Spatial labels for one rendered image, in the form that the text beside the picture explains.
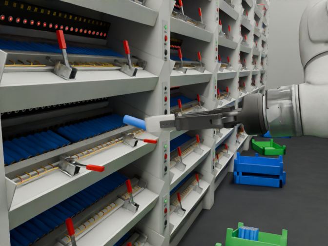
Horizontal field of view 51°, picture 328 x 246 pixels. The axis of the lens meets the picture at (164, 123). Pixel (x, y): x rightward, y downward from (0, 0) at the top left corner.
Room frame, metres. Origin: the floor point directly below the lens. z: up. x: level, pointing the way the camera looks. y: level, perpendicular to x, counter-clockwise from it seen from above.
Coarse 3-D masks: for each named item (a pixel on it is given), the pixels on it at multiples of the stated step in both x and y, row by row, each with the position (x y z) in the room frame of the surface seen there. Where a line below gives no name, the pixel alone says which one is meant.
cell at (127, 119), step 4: (124, 116) 0.71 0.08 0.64; (128, 116) 0.72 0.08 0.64; (124, 120) 0.71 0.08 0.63; (128, 120) 0.71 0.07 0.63; (132, 120) 0.71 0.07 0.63; (136, 120) 0.70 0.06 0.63; (140, 120) 0.70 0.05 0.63; (132, 124) 0.71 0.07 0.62; (136, 124) 0.70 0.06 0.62; (140, 124) 0.70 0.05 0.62; (144, 124) 0.70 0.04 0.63; (144, 128) 0.70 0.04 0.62
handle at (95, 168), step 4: (72, 160) 0.66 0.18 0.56; (76, 164) 0.65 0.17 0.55; (80, 164) 0.66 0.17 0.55; (84, 164) 0.66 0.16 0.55; (88, 164) 0.65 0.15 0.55; (92, 164) 0.65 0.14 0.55; (88, 168) 0.64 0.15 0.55; (92, 168) 0.64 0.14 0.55; (96, 168) 0.64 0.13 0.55; (100, 168) 0.63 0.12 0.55
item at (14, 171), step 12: (108, 132) 0.88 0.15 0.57; (120, 132) 0.91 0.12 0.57; (132, 132) 0.99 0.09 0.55; (72, 144) 0.73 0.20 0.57; (84, 144) 0.76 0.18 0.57; (96, 144) 0.81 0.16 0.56; (36, 156) 0.63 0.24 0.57; (48, 156) 0.65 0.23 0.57; (84, 156) 0.73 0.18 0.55; (12, 168) 0.57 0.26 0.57; (24, 168) 0.58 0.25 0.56; (36, 168) 0.62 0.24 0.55
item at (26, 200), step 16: (48, 112) 0.82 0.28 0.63; (64, 112) 0.88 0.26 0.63; (112, 112) 1.11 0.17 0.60; (128, 112) 1.09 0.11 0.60; (144, 144) 0.95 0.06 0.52; (80, 160) 0.73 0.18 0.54; (96, 160) 0.76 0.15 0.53; (112, 160) 0.78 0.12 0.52; (128, 160) 0.88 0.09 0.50; (32, 176) 0.60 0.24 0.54; (48, 176) 0.62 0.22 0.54; (64, 176) 0.64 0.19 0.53; (80, 176) 0.66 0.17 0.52; (96, 176) 0.73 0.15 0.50; (16, 192) 0.54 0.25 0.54; (32, 192) 0.56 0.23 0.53; (48, 192) 0.58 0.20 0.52; (64, 192) 0.63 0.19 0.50; (16, 208) 0.51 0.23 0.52; (32, 208) 0.55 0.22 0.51; (48, 208) 0.60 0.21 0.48; (16, 224) 0.52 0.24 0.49
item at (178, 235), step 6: (198, 204) 1.66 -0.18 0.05; (192, 210) 1.58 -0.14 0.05; (198, 210) 1.64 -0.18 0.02; (192, 216) 1.55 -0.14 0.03; (186, 222) 1.46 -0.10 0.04; (192, 222) 1.55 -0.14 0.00; (180, 228) 1.39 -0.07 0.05; (186, 228) 1.46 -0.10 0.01; (174, 234) 1.34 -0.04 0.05; (180, 234) 1.38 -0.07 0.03; (174, 240) 1.31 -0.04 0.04
